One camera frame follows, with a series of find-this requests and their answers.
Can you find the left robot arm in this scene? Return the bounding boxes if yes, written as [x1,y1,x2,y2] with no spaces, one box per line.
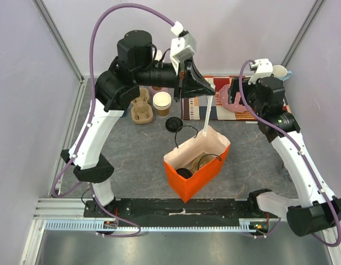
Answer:
[61,30,215,217]

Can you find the orange paper gift bag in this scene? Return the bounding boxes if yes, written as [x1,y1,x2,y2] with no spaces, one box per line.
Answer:
[163,126,231,203]

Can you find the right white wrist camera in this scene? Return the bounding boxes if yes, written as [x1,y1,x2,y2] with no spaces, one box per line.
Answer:
[248,59,273,84]

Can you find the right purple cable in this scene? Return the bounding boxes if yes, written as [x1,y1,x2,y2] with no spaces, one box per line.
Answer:
[239,60,341,247]

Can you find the pink straw holder cup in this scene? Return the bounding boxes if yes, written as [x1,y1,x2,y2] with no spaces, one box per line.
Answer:
[150,86,170,96]

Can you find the stacked cardboard cup carriers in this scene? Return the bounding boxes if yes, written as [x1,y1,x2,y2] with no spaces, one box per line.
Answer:
[131,87,153,124]

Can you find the black plastic cup lid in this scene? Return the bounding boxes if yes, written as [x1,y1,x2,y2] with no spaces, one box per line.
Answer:
[176,168,193,179]

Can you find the pink dotted plate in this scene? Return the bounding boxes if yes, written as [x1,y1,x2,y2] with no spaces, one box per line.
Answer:
[218,84,251,113]

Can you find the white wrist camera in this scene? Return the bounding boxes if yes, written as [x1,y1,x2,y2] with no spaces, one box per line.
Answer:
[248,59,273,84]
[170,21,196,74]

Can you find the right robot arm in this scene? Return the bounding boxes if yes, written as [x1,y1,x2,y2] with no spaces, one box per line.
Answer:
[228,76,341,242]

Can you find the cardboard cup carrier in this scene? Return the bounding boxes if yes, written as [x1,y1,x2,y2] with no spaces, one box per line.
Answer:
[189,153,216,174]

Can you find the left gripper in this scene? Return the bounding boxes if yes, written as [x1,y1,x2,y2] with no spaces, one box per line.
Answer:
[135,57,216,103]

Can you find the stack of paper cups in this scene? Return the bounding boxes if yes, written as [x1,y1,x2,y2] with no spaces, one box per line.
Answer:
[152,92,172,117]

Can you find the colourful patchwork placemat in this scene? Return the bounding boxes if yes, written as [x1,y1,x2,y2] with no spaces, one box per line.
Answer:
[180,75,290,123]

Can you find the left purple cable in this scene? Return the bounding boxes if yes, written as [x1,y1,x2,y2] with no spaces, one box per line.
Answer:
[51,6,177,237]

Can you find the slotted cable duct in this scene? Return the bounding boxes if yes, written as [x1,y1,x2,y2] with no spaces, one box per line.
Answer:
[45,219,262,232]

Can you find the single white straw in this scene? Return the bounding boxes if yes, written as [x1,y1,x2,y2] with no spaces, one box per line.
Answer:
[201,96,214,137]

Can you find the purple cable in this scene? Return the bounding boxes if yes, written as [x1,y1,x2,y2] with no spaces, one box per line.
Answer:
[239,60,341,247]
[51,6,177,237]

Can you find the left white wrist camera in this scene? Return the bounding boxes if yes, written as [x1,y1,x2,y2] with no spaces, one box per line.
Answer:
[170,21,196,74]

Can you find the light blue mug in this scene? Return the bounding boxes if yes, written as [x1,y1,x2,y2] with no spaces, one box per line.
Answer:
[272,65,292,81]

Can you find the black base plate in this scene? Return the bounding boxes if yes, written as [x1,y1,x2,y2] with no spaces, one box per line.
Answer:
[83,197,279,227]

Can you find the stack of black lids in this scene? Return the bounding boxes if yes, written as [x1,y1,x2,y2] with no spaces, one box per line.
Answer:
[165,116,183,133]

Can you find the aluminium front rail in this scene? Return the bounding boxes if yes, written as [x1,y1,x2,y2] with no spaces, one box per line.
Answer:
[32,197,334,221]

